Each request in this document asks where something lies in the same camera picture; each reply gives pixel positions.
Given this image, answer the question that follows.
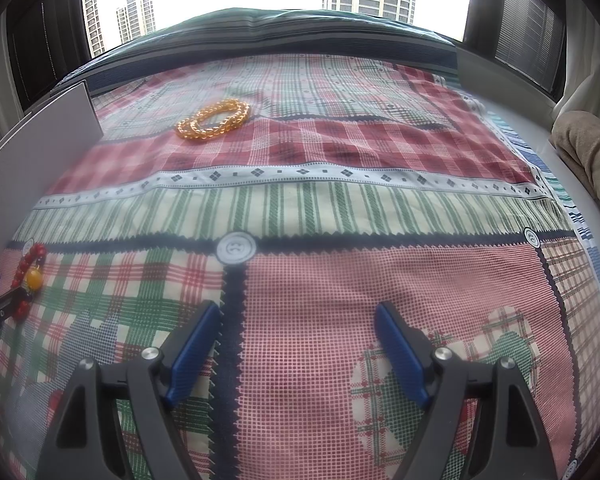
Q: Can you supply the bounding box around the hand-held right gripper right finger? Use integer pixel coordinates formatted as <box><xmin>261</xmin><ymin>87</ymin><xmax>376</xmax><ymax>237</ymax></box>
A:
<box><xmin>374</xmin><ymin>301</ymin><xmax>556</xmax><ymax>480</ymax></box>

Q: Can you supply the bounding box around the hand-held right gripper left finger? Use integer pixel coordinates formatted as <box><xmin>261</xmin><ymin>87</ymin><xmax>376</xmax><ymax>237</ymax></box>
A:
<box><xmin>37</xmin><ymin>300</ymin><xmax>223</xmax><ymax>480</ymax></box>

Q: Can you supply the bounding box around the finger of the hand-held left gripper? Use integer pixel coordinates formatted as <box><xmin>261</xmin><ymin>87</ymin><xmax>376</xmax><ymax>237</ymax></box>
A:
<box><xmin>0</xmin><ymin>285</ymin><xmax>27</xmax><ymax>353</ymax></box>

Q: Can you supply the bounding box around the red bead bracelet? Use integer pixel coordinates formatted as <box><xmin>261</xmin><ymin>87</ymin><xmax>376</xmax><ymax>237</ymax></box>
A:
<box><xmin>12</xmin><ymin>242</ymin><xmax>48</xmax><ymax>321</ymax></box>

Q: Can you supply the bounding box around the amber bead bracelet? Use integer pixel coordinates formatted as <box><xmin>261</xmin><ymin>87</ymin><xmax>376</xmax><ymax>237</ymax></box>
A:
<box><xmin>175</xmin><ymin>99</ymin><xmax>252</xmax><ymax>143</ymax></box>

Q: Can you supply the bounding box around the patchwork plaid quilt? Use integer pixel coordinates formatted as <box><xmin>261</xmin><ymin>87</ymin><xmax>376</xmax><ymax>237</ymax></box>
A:
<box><xmin>0</xmin><ymin>52</ymin><xmax>600</xmax><ymax>480</ymax></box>

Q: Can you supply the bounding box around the grey bed side panel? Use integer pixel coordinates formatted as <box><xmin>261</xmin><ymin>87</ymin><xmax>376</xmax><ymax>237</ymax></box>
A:
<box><xmin>0</xmin><ymin>80</ymin><xmax>104</xmax><ymax>281</ymax></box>

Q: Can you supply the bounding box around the slim tower building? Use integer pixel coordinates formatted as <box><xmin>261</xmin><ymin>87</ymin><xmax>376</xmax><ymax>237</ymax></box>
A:
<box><xmin>82</xmin><ymin>0</ymin><xmax>106</xmax><ymax>58</ymax></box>

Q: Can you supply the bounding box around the beige cloth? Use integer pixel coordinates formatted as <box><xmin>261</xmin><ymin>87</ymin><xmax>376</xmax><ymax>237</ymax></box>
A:
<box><xmin>550</xmin><ymin>110</ymin><xmax>600</xmax><ymax>221</ymax></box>

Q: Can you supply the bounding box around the grey bed ledge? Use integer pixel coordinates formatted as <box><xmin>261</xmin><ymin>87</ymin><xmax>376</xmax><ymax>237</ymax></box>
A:
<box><xmin>455</xmin><ymin>40</ymin><xmax>600</xmax><ymax>281</ymax></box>

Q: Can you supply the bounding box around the twin tower building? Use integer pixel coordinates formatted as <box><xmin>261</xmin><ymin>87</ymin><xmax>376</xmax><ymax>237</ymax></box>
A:
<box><xmin>116</xmin><ymin>0</ymin><xmax>158</xmax><ymax>45</ymax></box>

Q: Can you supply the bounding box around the white curtain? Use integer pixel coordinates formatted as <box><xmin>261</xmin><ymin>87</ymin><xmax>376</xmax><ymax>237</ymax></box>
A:
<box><xmin>555</xmin><ymin>55</ymin><xmax>600</xmax><ymax>126</ymax></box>

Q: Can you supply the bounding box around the teal folded blanket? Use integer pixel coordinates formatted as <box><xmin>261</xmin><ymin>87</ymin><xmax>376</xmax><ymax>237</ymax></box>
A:
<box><xmin>62</xmin><ymin>7</ymin><xmax>461</xmax><ymax>98</ymax></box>

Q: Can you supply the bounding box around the window insect screen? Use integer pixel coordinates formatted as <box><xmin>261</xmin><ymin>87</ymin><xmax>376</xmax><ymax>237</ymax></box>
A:
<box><xmin>495</xmin><ymin>0</ymin><xmax>566</xmax><ymax>96</ymax></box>

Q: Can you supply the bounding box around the dark window frame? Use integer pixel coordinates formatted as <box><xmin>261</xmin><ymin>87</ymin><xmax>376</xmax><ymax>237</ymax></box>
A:
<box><xmin>5</xmin><ymin>0</ymin><xmax>91</xmax><ymax>106</ymax></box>

